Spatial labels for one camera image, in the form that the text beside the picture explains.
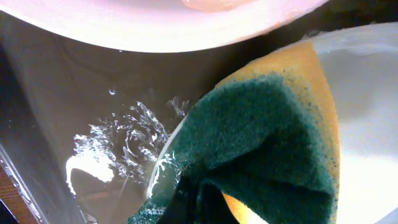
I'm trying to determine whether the green and yellow sponge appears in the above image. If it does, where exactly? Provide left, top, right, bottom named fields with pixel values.
left=128, top=42, right=340, bottom=223

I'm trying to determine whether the white plate top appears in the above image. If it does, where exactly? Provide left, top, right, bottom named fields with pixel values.
left=1, top=0, right=326, bottom=53

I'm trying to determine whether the white plate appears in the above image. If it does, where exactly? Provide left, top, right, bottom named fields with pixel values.
left=146, top=21, right=398, bottom=224
left=1, top=0, right=326, bottom=53

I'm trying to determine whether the large brown serving tray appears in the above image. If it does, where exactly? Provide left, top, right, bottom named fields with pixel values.
left=1, top=1, right=397, bottom=223

